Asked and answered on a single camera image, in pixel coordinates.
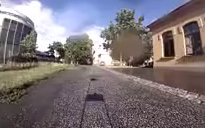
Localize white distant building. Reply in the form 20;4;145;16
92;43;114;67

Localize group of green trees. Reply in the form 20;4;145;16
47;37;95;66

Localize dark rectangular ground cover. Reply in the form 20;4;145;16
85;92;105;102

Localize large green tree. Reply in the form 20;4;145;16
100;8;154;67

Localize grey gravelled asphalt path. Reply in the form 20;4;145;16
0;64;205;128

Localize light cobblestone kerb strip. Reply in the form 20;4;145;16
103;67;205;109

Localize dark smooth paved area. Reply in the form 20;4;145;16
111;66;205;98

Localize small green tree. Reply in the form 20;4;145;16
19;30;38;64

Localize beige brick building arched windows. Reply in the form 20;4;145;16
146;0;205;69

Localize grass strip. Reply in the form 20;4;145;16
0;62;74;105

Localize white curved glass building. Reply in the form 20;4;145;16
0;9;38;66

